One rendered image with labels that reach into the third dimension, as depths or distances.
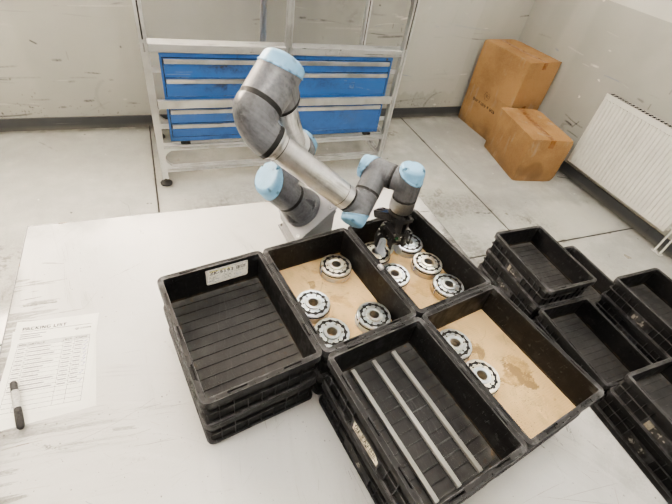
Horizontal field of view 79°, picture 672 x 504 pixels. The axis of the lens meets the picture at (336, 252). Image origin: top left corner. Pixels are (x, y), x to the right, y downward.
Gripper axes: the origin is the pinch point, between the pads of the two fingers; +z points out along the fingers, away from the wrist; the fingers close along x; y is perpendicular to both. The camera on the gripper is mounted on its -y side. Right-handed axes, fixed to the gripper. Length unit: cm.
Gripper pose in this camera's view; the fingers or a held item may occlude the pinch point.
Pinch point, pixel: (383, 251)
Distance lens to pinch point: 142.4
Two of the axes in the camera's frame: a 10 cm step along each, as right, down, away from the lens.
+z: -1.4, 7.2, 6.8
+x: 9.1, -1.8, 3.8
